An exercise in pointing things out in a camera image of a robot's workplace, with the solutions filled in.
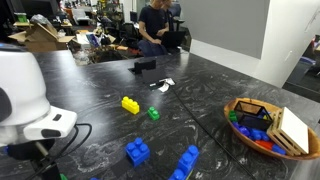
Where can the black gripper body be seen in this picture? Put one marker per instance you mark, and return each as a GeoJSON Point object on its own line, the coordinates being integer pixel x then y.
{"type": "Point", "coordinates": [46, 168]}

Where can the green two-stud toy block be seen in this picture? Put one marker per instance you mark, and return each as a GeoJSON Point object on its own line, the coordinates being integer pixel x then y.
{"type": "Point", "coordinates": [63, 177]}
{"type": "Point", "coordinates": [153, 113]}

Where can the blue two-stud toy block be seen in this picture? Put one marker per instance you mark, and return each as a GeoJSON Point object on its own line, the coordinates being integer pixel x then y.
{"type": "Point", "coordinates": [95, 179]}

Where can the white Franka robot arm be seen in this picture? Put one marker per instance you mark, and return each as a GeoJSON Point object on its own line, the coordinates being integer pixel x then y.
{"type": "Point", "coordinates": [23, 93]}

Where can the blue four-stud toy block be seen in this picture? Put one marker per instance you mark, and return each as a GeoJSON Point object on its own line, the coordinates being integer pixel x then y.
{"type": "Point", "coordinates": [137, 151]}

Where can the blue stepped block stack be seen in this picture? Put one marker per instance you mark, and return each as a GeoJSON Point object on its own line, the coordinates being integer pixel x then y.
{"type": "Point", "coordinates": [186, 161]}

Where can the yellow flat toy block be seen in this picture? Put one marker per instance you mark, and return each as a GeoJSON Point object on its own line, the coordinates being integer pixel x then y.
{"type": "Point", "coordinates": [189, 173]}

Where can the red toy block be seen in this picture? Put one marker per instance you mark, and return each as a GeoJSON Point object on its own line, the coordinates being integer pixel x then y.
{"type": "Point", "coordinates": [265, 144]}

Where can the open cardboard box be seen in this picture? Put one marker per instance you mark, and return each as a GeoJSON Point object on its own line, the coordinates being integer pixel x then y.
{"type": "Point", "coordinates": [41, 36]}

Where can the black table outlet box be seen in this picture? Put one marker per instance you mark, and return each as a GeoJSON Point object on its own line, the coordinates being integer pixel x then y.
{"type": "Point", "coordinates": [144, 65]}
{"type": "Point", "coordinates": [153, 76]}

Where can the white paper tag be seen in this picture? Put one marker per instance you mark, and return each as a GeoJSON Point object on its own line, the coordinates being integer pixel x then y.
{"type": "Point", "coordinates": [165, 86]}

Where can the green storage container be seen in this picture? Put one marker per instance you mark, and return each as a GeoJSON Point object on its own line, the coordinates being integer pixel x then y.
{"type": "Point", "coordinates": [21, 17]}

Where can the person in dark t-shirt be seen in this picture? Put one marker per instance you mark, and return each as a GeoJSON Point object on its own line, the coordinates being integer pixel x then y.
{"type": "Point", "coordinates": [150, 20]}

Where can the black laptop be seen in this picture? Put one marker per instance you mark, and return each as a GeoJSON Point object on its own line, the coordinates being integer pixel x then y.
{"type": "Point", "coordinates": [173, 38]}

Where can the person in dark clothes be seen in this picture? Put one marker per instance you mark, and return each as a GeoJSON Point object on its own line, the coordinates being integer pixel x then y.
{"type": "Point", "coordinates": [174, 13]}

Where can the wooden bowl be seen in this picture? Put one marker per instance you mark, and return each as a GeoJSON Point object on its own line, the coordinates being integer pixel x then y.
{"type": "Point", "coordinates": [246, 141]}

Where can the small wooden crate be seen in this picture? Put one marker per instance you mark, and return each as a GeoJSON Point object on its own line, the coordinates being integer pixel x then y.
{"type": "Point", "coordinates": [293, 130]}

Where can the blue-lidded trash bin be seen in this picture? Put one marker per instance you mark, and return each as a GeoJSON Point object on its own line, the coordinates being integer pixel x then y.
{"type": "Point", "coordinates": [300, 68]}

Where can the gray wall panel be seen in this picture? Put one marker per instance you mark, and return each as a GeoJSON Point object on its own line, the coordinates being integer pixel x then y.
{"type": "Point", "coordinates": [226, 23]}

